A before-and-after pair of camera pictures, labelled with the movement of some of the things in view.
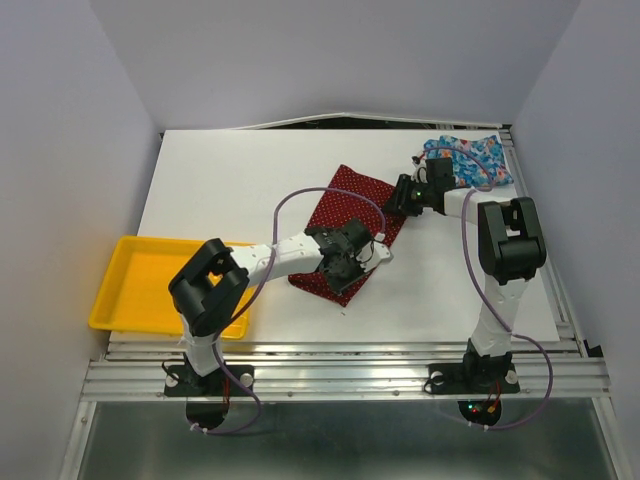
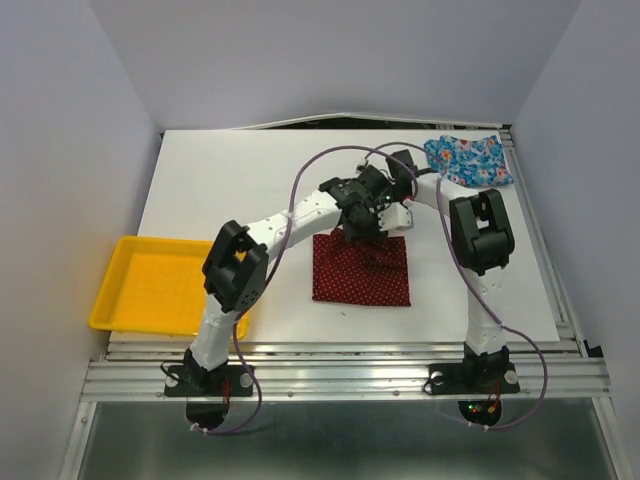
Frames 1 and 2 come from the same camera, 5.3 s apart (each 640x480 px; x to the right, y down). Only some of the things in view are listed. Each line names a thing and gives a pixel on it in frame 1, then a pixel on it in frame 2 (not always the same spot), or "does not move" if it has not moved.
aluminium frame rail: (346, 371) does not move
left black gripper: (337, 285) → (371, 231)
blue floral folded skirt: (478, 163) does not move
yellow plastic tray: (135, 296) does not move
